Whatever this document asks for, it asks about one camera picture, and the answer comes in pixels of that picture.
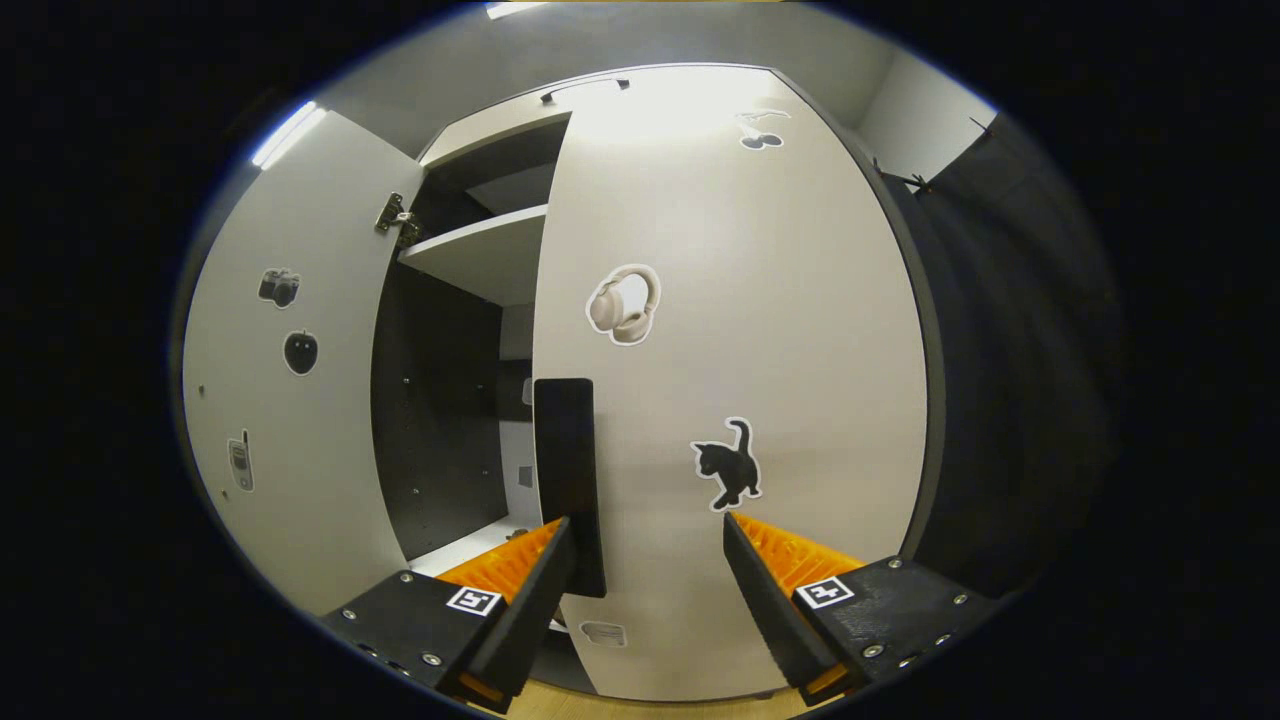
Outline white shoe cabinet door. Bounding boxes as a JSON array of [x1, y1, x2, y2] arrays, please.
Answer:
[[180, 108, 431, 618], [530, 65, 946, 703]]

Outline white shoe cabinet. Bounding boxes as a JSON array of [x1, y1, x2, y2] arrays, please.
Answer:
[[370, 62, 949, 701]]

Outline black door handle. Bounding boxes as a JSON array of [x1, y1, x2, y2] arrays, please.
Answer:
[[533, 377, 608, 599]]

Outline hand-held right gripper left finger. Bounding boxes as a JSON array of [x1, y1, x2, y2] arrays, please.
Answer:
[[318, 516, 576, 714]]

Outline metal cabinet top handle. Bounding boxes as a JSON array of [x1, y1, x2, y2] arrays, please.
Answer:
[[540, 77, 631, 104]]

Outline small ceiling light panel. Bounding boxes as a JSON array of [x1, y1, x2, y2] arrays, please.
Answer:
[[250, 100, 329, 169]]

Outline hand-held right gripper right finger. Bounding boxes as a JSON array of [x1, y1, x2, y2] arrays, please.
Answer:
[[722, 512, 1001, 706]]

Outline black backdrop cloth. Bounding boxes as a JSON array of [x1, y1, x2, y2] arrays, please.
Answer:
[[870, 105, 1131, 601]]

